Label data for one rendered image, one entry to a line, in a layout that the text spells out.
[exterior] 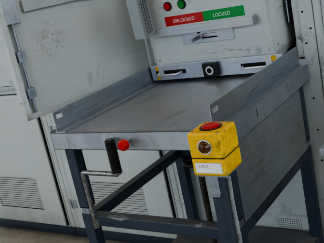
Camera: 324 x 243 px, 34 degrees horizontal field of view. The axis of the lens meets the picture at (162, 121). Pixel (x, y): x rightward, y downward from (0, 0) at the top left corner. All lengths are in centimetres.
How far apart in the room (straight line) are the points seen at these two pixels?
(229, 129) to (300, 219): 112
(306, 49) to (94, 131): 81
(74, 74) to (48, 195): 105
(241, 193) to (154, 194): 102
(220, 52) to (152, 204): 88
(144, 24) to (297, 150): 70
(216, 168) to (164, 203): 134
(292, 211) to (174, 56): 77
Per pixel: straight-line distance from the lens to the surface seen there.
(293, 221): 223
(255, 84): 162
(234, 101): 149
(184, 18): 198
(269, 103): 163
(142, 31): 196
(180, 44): 202
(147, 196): 251
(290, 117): 184
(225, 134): 113
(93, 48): 209
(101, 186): 266
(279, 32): 192
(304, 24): 195
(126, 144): 150
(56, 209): 295
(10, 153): 302
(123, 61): 218
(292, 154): 186
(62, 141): 171
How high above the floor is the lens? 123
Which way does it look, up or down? 15 degrees down
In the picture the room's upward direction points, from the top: 12 degrees counter-clockwise
